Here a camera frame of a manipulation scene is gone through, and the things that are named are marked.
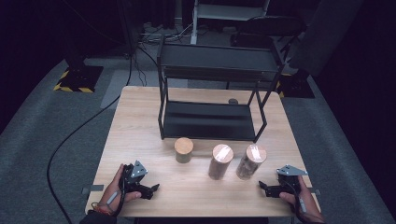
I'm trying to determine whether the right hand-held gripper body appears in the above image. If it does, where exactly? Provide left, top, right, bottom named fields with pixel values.
left=276, top=164, right=309, bottom=199

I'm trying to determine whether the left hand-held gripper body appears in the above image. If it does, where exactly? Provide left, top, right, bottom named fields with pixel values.
left=121, top=160, right=149, bottom=195

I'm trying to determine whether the tall pale grain jar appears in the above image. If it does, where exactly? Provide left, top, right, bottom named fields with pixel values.
left=235, top=143, right=268, bottom=181

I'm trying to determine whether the short green bean jar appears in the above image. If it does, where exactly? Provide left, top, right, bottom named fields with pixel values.
left=173, top=136, right=194, bottom=164

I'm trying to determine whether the tall red bean jar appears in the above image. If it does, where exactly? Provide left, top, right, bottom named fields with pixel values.
left=207, top=143, right=234, bottom=181

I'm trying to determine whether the black metal shelf rack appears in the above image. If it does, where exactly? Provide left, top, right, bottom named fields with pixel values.
left=156, top=35, right=286, bottom=144

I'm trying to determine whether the person's left hand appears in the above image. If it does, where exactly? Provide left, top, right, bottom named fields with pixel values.
left=98, top=163, right=143, bottom=213

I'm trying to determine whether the person's right hand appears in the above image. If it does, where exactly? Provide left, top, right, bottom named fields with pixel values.
left=278, top=175, right=325, bottom=224

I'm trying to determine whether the black base with yellow stripes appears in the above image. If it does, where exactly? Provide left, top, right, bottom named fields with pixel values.
left=52, top=64, right=105, bottom=93
left=275, top=73, right=316, bottom=99

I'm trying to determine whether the grey curtain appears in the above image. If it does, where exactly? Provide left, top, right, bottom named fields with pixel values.
left=288, top=0, right=365, bottom=77

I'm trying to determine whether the woven wrist bracelet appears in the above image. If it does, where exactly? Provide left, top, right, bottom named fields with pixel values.
left=91, top=202, right=115, bottom=217

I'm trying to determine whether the long black floor cable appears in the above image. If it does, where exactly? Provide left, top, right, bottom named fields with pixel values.
left=46, top=52, right=134, bottom=224

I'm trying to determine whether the tangle of cables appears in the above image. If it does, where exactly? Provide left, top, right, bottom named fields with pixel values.
left=136, top=21, right=194, bottom=45

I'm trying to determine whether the black stand post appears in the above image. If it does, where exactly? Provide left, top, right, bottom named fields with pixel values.
left=117, top=0, right=145, bottom=58

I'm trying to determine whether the white metal frame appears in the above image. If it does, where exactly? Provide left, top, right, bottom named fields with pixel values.
left=190, top=0, right=271, bottom=45

